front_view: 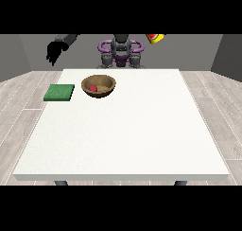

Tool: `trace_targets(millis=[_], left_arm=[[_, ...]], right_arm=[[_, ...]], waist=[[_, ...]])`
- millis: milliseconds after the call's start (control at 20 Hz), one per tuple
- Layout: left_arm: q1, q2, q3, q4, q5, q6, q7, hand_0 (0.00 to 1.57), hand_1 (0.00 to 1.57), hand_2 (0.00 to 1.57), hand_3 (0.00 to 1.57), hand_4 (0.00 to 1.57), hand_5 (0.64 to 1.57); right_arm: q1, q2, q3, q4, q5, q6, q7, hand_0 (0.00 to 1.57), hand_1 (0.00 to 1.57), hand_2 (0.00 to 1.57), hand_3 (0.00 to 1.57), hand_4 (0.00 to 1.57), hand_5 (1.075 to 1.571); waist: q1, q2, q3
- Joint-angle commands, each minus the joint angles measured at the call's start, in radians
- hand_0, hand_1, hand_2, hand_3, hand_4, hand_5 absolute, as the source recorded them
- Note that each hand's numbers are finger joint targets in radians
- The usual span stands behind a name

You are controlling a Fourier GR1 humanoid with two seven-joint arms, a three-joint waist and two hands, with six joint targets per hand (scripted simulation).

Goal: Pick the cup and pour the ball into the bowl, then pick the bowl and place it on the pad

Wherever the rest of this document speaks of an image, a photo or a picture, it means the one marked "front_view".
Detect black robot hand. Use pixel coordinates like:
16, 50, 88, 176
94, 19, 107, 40
45, 40, 70, 67

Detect green square pad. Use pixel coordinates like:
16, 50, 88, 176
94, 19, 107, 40
43, 83, 76, 102

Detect brown wooden bowl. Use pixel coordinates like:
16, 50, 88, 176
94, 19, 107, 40
80, 74, 117, 99

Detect grey robot trunk purple rings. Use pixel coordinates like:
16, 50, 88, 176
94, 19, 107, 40
96, 34, 146, 69

